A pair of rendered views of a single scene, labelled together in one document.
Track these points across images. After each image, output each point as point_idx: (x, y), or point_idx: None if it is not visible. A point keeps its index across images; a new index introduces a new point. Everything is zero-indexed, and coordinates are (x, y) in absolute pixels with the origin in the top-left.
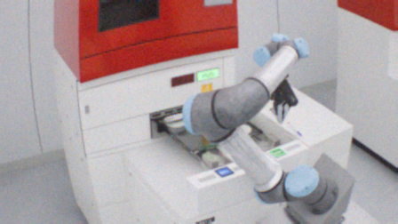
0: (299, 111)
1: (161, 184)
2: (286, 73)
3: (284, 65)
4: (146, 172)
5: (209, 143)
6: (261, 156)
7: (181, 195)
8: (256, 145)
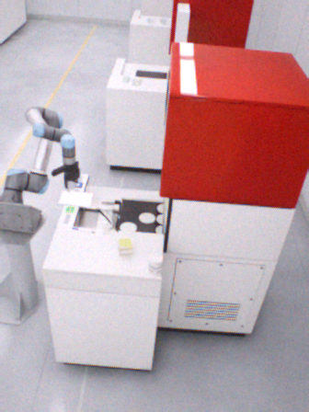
0: (103, 250)
1: (116, 191)
2: (31, 125)
3: (32, 120)
4: (132, 191)
5: (125, 208)
6: (37, 153)
7: (99, 193)
8: (40, 147)
